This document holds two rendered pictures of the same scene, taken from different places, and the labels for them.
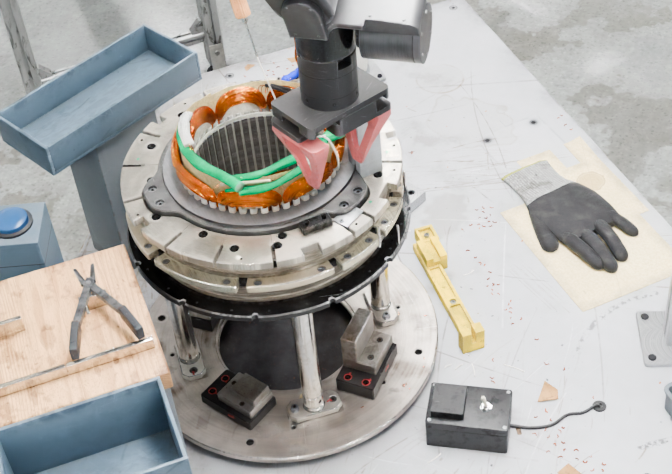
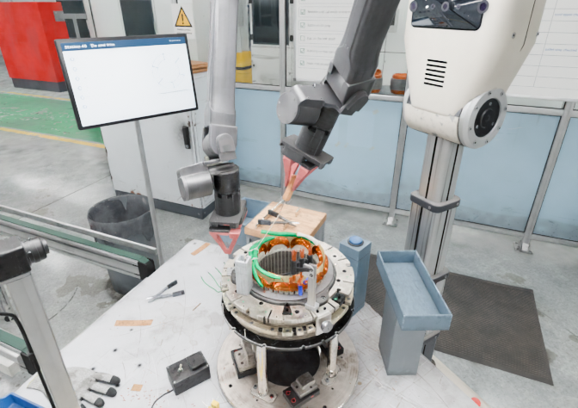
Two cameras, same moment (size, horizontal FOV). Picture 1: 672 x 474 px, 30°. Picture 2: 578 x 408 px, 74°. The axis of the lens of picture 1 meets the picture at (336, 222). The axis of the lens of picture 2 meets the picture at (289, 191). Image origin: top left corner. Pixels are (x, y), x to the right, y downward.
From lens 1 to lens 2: 168 cm
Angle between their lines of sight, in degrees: 97
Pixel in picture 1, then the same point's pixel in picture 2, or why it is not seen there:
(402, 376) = (228, 371)
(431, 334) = (230, 397)
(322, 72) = not seen: hidden behind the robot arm
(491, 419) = (175, 367)
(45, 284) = (307, 225)
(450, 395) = (196, 361)
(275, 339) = (294, 360)
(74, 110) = (415, 284)
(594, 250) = not seen: outside the picture
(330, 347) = (271, 371)
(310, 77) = not seen: hidden behind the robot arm
